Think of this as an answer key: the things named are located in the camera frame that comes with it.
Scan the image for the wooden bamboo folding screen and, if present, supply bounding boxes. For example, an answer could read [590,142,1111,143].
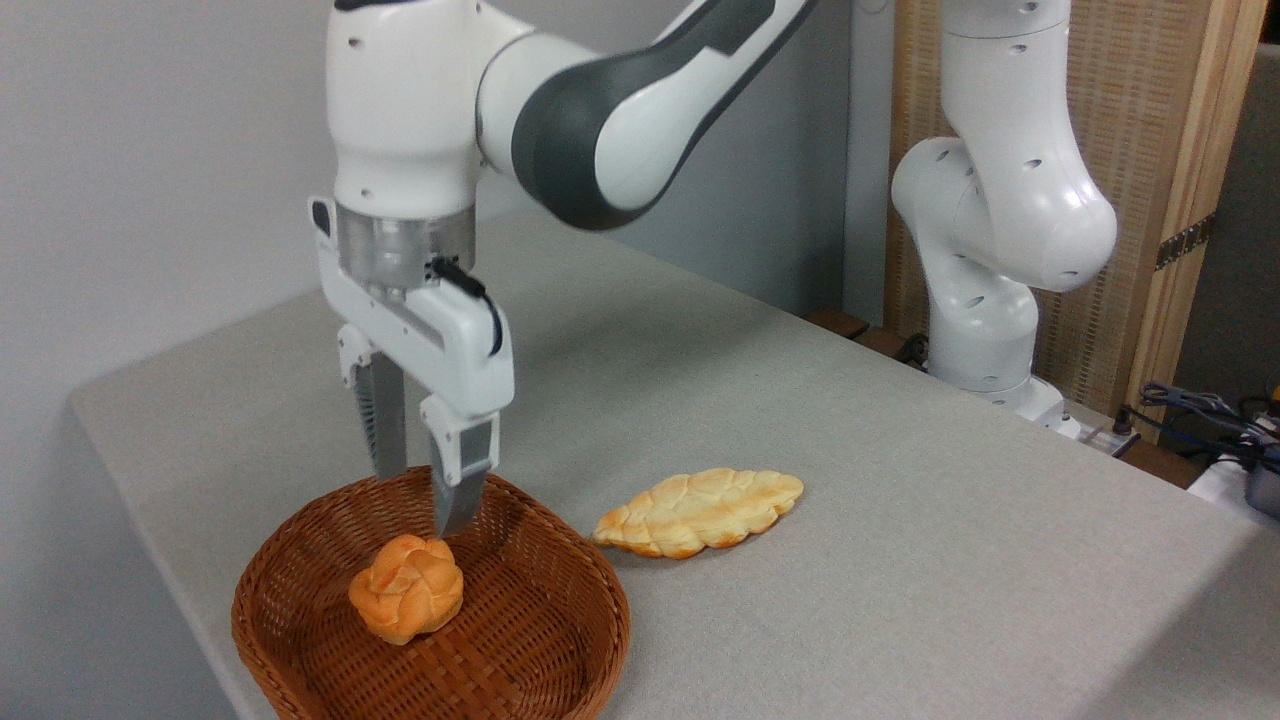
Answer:
[885,0,1269,441]

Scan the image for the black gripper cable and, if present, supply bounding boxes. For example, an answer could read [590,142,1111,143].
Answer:
[428,257,504,358]

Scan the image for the long braided bread loaf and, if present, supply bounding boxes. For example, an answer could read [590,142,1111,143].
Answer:
[592,467,805,560]

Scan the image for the dark metal screen hinge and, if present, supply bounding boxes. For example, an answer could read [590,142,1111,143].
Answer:
[1155,212,1218,271]

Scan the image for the grey plastic device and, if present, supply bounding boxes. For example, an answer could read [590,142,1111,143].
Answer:
[1244,462,1280,520]

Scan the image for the brown woven wicker basket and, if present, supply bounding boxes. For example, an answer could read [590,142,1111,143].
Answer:
[231,465,632,720]

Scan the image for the blue and black cable bundle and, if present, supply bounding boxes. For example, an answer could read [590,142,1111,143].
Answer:
[1138,380,1280,471]

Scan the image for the round knotted bread roll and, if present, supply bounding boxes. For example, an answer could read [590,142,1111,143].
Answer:
[348,534,465,646]

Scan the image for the brown wooden board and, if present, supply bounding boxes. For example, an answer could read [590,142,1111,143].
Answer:
[805,307,931,369]

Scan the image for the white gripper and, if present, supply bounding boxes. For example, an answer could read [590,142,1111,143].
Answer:
[308,197,517,539]

